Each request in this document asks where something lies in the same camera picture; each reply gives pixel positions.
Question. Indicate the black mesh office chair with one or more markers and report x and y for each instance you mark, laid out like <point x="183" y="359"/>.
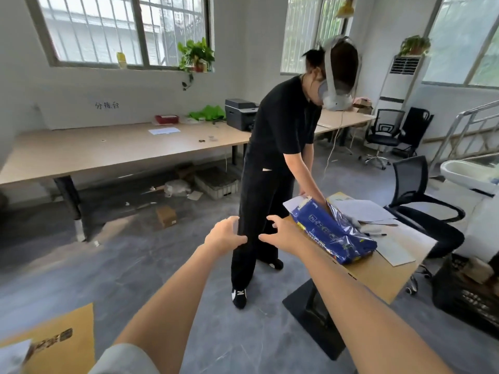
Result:
<point x="384" y="140"/>

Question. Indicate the heap of small parcels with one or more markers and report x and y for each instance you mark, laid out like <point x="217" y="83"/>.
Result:
<point x="477" y="270"/>

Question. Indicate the barred glass window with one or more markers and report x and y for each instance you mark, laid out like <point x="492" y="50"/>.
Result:
<point x="97" y="27"/>
<point x="300" y="35"/>
<point x="460" y="38"/>

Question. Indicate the worn brown carton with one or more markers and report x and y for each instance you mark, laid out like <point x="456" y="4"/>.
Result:
<point x="184" y="172"/>

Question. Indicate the dark grey printer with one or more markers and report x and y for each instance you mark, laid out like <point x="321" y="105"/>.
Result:
<point x="239" y="116"/>

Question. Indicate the metal stair railing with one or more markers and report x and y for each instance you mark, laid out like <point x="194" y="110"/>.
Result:
<point x="480" y="108"/>

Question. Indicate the white papers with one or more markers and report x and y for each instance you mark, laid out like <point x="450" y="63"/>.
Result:
<point x="362" y="210"/>

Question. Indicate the white ceramic sink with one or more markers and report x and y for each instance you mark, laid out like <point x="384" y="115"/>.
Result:
<point x="464" y="175"/>

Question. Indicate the black plastic crate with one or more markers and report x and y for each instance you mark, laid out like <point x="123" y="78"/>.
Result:
<point x="460" y="303"/>

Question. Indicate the white sign board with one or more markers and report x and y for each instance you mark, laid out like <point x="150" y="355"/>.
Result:
<point x="128" y="114"/>

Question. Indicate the black fabric chair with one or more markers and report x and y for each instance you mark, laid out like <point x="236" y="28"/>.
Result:
<point x="415" y="128"/>

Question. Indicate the white paper sheet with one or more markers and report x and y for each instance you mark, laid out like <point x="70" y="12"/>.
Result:
<point x="13" y="358"/>

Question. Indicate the pink bag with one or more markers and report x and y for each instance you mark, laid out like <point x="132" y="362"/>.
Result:
<point x="360" y="100"/>

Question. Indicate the white standing air conditioner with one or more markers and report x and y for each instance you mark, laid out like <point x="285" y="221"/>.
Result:
<point x="397" y="85"/>

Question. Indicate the white headset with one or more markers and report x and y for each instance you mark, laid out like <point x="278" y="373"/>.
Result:
<point x="335" y="101"/>

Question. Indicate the light wooden table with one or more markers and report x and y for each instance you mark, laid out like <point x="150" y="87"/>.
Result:
<point x="78" y="358"/>

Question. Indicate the person's right hand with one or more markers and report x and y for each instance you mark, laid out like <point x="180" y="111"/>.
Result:
<point x="286" y="237"/>

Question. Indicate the red plastic basket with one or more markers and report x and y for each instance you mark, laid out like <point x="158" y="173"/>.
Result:
<point x="167" y="119"/>

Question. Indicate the long wooden table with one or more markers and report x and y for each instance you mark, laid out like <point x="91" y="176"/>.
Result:
<point x="97" y="147"/>

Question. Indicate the grey plastic crate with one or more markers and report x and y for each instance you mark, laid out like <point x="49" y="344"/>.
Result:
<point x="216" y="183"/>

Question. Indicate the blue plastic package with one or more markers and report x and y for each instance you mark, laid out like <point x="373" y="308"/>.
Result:
<point x="331" y="237"/>

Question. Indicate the white paper sign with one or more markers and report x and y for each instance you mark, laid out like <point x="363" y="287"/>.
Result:
<point x="164" y="131"/>

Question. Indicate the black swivel office chair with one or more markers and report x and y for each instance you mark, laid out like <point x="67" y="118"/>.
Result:
<point x="409" y="179"/>

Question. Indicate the person's left hand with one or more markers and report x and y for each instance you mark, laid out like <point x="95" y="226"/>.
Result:
<point x="224" y="235"/>

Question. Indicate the clear plastic bag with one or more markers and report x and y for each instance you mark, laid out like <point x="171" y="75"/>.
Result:
<point x="177" y="188"/>

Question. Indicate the small wooden table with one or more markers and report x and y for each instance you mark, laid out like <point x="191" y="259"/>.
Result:
<point x="382" y="272"/>

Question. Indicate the white square paper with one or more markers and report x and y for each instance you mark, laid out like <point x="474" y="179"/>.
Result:
<point x="195" y="195"/>

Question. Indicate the person's right forearm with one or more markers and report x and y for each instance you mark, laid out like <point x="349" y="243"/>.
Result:
<point x="358" y="315"/>

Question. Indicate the potted green plant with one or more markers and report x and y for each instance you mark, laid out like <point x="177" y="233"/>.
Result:
<point x="415" y="44"/>
<point x="195" y="54"/>

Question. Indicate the person's left forearm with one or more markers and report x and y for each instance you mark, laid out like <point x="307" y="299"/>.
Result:
<point x="171" y="303"/>

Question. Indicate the yellow card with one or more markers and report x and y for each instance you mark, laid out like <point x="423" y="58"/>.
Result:
<point x="122" y="60"/>

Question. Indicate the cardboard parcel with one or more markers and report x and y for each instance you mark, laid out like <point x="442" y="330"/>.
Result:
<point x="166" y="217"/>

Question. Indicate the green fabric bag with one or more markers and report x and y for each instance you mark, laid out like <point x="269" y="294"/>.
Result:
<point x="208" y="112"/>

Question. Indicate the black pen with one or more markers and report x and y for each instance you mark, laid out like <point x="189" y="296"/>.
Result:
<point x="374" y="234"/>

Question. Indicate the person's white shirt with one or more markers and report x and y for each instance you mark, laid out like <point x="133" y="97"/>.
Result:
<point x="124" y="362"/>

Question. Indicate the yellow pendant lamp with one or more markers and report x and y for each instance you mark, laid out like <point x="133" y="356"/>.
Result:
<point x="345" y="9"/>

